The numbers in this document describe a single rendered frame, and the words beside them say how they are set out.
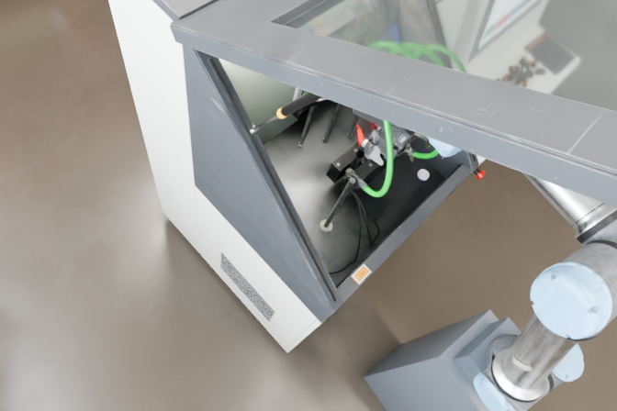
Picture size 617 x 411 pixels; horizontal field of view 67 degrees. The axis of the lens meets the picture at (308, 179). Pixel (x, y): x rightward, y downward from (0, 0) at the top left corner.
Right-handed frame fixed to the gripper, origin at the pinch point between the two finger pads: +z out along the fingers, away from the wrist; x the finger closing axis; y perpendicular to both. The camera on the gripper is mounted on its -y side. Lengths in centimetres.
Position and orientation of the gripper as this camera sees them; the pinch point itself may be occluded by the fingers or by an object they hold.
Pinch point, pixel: (368, 153)
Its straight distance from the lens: 127.3
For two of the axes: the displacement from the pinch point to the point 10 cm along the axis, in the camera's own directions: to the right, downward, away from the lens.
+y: 6.9, 6.9, -2.2
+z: -1.7, 4.5, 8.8
